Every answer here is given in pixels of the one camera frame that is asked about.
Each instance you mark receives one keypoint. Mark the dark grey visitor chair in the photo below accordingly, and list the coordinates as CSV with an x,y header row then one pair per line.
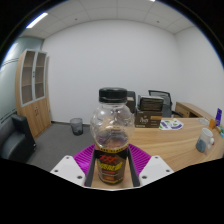
x,y
131,100

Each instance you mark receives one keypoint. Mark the rectangular ceiling light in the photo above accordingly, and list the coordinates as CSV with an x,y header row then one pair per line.
x,y
36,20

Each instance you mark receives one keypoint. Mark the black mesh waste bin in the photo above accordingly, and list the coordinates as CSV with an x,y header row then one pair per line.
x,y
76,126

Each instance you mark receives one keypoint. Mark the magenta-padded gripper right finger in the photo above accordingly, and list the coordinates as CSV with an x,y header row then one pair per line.
x,y
141,161

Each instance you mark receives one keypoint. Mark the round grey mouse pad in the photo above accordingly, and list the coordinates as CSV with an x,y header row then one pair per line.
x,y
204,121

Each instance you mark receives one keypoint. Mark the black leather sofa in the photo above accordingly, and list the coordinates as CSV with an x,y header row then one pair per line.
x,y
15,140

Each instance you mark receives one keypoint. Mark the grey mesh office chair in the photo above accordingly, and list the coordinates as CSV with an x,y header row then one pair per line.
x,y
165,100

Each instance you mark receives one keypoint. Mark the wooden side desk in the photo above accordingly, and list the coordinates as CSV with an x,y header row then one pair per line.
x,y
190,110

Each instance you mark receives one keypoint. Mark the brown cardboard box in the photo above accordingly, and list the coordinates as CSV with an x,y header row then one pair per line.
x,y
148,119

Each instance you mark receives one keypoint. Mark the wooden shelf cabinet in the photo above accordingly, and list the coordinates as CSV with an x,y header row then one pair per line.
x,y
33,96

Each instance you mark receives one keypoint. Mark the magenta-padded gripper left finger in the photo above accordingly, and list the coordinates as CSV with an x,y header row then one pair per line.
x,y
80,163

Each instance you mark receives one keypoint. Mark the dark printed cardboard box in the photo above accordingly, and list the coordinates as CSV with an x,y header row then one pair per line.
x,y
150,103

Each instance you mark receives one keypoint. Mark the clear bottle with black cap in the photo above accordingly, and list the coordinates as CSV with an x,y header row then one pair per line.
x,y
111,133

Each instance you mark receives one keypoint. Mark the white ceramic mug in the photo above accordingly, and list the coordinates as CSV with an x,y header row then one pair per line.
x,y
204,140

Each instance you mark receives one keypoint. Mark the white printed leaflet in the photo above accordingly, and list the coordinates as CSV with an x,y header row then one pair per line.
x,y
171,124

